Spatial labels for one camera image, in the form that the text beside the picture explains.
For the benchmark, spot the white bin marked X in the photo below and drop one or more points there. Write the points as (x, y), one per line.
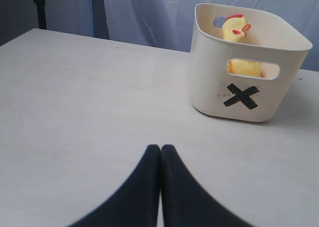
(242, 61)

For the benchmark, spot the black tripod stand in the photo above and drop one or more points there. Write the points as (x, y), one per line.
(40, 5)

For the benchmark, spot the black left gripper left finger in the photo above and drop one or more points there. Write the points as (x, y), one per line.
(136, 202)

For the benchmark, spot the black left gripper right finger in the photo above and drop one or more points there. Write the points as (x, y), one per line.
(185, 203)

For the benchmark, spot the blue backdrop curtain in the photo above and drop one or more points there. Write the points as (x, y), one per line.
(168, 23)

